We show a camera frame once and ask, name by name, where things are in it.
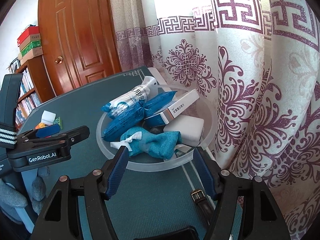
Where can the clear plastic bowl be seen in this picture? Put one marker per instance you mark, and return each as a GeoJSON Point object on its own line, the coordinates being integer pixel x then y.
{"type": "Point", "coordinates": [183, 154]}

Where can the grey gloved left hand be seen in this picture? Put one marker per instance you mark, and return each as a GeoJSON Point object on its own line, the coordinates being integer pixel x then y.
{"type": "Point", "coordinates": [11, 199]}

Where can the white blue medicine box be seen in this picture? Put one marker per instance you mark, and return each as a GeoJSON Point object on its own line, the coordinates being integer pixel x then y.
{"type": "Point", "coordinates": [172, 110]}

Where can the white black sponge eraser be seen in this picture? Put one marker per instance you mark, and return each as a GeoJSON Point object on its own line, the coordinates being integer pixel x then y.
{"type": "Point", "coordinates": [48, 118]}

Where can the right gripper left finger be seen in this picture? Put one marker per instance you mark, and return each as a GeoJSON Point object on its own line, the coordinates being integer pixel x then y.
{"type": "Point", "coordinates": [60, 215]}

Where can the orange yellow toy brick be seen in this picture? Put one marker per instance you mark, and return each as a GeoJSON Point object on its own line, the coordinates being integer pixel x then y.
{"type": "Point", "coordinates": [40, 125]}

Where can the green dotted block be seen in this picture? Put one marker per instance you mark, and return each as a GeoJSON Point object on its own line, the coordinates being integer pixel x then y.
{"type": "Point", "coordinates": [58, 121]}

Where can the cotton swab bag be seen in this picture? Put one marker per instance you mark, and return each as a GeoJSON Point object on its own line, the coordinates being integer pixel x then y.
{"type": "Point", "coordinates": [142, 93]}

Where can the dark blue snack packet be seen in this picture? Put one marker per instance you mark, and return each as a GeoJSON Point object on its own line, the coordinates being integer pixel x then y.
{"type": "Point", "coordinates": [134, 114]}

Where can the stacked boxes on shelf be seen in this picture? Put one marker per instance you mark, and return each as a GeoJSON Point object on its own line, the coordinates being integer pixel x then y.
{"type": "Point", "coordinates": [29, 44]}

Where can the wooden bookshelf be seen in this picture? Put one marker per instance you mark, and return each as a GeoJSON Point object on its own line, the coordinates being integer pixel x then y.
{"type": "Point", "coordinates": [35, 86]}

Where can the wooden door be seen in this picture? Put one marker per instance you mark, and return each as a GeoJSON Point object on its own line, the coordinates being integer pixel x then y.
{"type": "Point", "coordinates": [82, 32]}

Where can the patterned curtain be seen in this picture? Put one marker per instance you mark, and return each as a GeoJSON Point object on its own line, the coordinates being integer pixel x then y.
{"type": "Point", "coordinates": [257, 62]}

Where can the blue woven cloth pouch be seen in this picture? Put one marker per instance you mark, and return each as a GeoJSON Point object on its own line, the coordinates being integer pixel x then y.
{"type": "Point", "coordinates": [138, 140]}

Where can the brass door knob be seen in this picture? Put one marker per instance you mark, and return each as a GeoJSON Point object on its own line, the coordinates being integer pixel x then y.
{"type": "Point", "coordinates": [58, 60]}

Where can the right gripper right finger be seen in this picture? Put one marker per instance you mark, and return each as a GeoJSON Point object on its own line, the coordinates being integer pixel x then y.
{"type": "Point", "coordinates": [261, 215]}

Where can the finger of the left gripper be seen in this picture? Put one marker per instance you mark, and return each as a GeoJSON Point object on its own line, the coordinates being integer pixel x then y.
{"type": "Point", "coordinates": [47, 131]}

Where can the white rectangular sponge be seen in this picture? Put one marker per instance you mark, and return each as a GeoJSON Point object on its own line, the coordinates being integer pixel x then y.
{"type": "Point", "coordinates": [190, 128]}

